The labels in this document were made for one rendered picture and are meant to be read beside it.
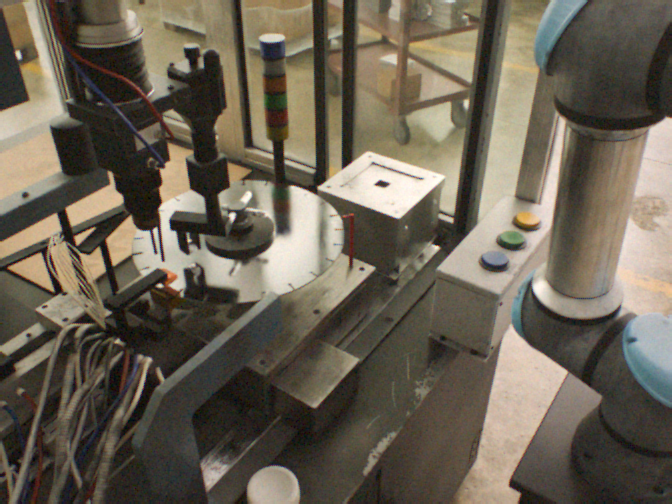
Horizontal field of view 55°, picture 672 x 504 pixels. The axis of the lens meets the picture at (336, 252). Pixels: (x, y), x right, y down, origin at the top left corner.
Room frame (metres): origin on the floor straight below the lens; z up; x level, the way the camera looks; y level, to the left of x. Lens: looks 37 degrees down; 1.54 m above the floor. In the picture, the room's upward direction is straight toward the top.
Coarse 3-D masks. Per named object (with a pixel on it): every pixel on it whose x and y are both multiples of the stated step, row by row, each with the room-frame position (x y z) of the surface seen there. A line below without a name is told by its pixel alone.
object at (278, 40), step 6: (264, 36) 1.14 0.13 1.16; (270, 36) 1.14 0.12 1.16; (276, 36) 1.14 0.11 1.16; (282, 36) 1.14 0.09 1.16; (264, 42) 1.11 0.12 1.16; (270, 42) 1.11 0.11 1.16; (276, 42) 1.11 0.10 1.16; (282, 42) 1.12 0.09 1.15; (264, 48) 1.12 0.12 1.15; (270, 48) 1.11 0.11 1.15; (276, 48) 1.11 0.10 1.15; (282, 48) 1.12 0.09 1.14; (264, 54) 1.12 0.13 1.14; (270, 54) 1.11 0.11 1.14; (276, 54) 1.11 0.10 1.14; (282, 54) 1.12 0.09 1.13
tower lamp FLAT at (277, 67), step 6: (264, 60) 1.12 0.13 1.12; (270, 60) 1.11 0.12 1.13; (276, 60) 1.11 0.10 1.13; (282, 60) 1.12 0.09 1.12; (264, 66) 1.12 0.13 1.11; (270, 66) 1.11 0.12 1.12; (276, 66) 1.11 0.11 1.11; (282, 66) 1.12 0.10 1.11; (264, 72) 1.12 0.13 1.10; (270, 72) 1.11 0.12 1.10; (276, 72) 1.11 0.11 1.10; (282, 72) 1.12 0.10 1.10
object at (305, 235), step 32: (192, 192) 0.96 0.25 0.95; (224, 192) 0.96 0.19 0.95; (256, 192) 0.96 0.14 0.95; (288, 192) 0.96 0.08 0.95; (288, 224) 0.86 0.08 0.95; (320, 224) 0.86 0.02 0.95; (160, 256) 0.77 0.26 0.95; (192, 256) 0.77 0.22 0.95; (224, 256) 0.77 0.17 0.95; (256, 256) 0.77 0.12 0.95; (288, 256) 0.77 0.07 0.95; (320, 256) 0.77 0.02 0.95; (192, 288) 0.70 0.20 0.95; (224, 288) 0.70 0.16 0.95; (256, 288) 0.70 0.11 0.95; (288, 288) 0.70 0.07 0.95
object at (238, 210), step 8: (248, 192) 0.88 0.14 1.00; (240, 200) 0.85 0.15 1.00; (224, 208) 0.83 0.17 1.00; (232, 208) 0.82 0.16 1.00; (240, 208) 0.82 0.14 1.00; (248, 208) 0.83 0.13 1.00; (232, 216) 0.81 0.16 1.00; (240, 216) 0.82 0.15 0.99; (264, 216) 0.82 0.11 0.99; (232, 224) 0.82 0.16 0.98; (240, 224) 0.82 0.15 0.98
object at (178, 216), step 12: (216, 204) 0.75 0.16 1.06; (180, 216) 0.77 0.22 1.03; (192, 216) 0.77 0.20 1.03; (204, 216) 0.77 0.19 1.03; (216, 216) 0.75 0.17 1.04; (228, 216) 0.77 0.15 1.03; (180, 228) 0.75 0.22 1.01; (192, 228) 0.75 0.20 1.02; (204, 228) 0.75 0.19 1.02; (216, 228) 0.74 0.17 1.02; (228, 228) 0.75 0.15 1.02; (180, 240) 0.76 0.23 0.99
